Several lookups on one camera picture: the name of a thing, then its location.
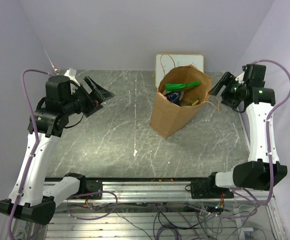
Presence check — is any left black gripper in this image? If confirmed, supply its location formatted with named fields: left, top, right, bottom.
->
left=63, top=75, right=115, bottom=118

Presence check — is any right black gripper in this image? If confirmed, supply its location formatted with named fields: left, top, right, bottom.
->
left=208, top=72, right=247, bottom=109

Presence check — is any brown paper bag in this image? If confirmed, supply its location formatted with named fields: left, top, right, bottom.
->
left=149, top=65, right=220, bottom=139

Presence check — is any blue Burts crisps bag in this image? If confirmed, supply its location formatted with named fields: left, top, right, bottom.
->
left=163, top=90, right=184, bottom=106

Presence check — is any green cassava chips bag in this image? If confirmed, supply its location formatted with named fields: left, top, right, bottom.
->
left=165, top=81, right=201, bottom=92

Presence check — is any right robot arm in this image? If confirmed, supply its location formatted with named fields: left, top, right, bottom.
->
left=185, top=64, right=288, bottom=199

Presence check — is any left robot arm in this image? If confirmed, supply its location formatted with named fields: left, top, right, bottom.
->
left=0, top=75, right=115, bottom=225

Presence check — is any green yellow snack packet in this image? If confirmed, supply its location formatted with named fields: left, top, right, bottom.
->
left=187, top=99, right=200, bottom=106

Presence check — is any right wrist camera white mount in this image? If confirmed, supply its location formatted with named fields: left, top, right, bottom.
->
left=235, top=63, right=267, bottom=83

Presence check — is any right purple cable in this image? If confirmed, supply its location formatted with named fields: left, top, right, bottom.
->
left=232, top=59, right=290, bottom=206

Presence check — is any small whiteboard yellow frame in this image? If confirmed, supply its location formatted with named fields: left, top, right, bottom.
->
left=155, top=53, right=205, bottom=88

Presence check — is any aluminium rail frame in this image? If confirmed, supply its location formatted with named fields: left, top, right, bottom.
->
left=6, top=174, right=287, bottom=240

